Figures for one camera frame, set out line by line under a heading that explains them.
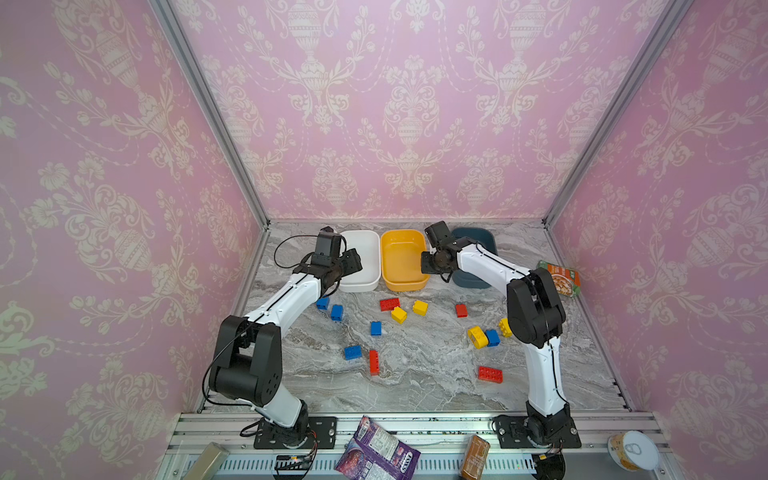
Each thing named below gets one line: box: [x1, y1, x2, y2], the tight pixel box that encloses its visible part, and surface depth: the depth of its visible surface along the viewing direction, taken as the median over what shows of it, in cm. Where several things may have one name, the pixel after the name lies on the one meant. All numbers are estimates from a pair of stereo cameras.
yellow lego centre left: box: [391, 306, 409, 325], surface depth 95 cm
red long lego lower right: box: [478, 366, 504, 384], surface depth 84 cm
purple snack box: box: [335, 415, 421, 480], surface depth 70 cm
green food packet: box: [537, 260, 581, 297], surface depth 104 cm
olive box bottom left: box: [182, 442, 231, 480], surface depth 69 cm
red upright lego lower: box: [369, 349, 379, 376], surface depth 85 cm
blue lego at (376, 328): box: [370, 321, 383, 336], surface depth 94 cm
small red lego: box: [455, 303, 469, 318], surface depth 99 cm
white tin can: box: [608, 430, 660, 471], surface depth 69 cm
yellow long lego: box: [467, 326, 489, 349], surface depth 89 cm
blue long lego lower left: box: [343, 345, 363, 360], surface depth 89 cm
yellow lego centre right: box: [412, 300, 429, 317], surface depth 96 cm
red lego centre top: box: [379, 298, 401, 311], surface depth 98 cm
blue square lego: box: [330, 304, 344, 322], surface depth 97 cm
